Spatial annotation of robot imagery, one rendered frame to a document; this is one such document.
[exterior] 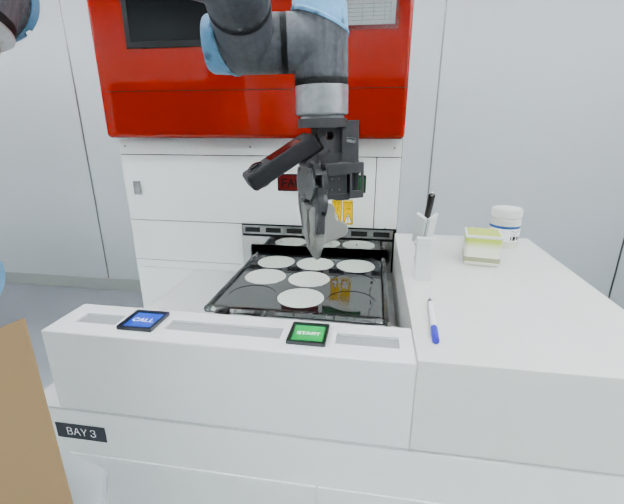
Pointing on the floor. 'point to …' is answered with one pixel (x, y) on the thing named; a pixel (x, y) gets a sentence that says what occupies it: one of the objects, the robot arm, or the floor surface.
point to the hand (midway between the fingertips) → (312, 252)
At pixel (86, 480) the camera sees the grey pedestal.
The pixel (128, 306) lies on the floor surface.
